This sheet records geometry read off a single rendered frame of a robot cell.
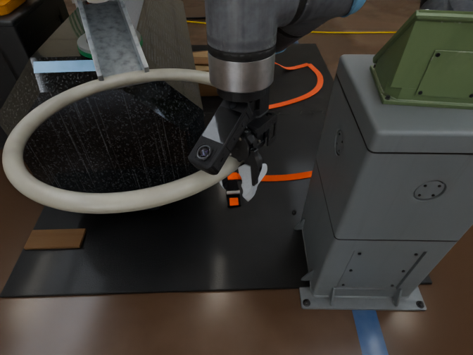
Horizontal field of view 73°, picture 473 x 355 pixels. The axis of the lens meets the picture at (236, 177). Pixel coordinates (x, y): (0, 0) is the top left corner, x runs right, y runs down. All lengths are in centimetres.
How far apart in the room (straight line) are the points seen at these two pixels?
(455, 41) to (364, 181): 36
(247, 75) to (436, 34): 51
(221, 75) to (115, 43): 61
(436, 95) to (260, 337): 99
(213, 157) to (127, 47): 61
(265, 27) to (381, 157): 51
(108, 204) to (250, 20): 30
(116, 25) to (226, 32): 69
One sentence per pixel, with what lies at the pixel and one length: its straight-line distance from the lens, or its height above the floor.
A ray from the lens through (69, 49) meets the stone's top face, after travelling 132.
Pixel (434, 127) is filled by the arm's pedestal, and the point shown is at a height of 85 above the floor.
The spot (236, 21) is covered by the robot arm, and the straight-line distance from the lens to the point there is 40.
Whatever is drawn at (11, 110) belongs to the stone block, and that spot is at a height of 63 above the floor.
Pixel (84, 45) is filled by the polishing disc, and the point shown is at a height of 83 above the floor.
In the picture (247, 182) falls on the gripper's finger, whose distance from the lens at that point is 53.
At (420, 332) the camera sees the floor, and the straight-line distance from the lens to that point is 153.
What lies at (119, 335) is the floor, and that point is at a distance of 142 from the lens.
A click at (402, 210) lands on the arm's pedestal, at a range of 102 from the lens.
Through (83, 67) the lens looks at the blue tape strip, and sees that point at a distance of 124.
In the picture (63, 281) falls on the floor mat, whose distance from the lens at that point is 160.
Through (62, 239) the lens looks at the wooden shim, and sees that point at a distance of 171.
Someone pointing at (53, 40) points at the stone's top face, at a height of 81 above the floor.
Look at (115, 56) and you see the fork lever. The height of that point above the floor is 90.
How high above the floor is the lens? 129
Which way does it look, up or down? 46 degrees down
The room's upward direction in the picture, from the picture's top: straight up
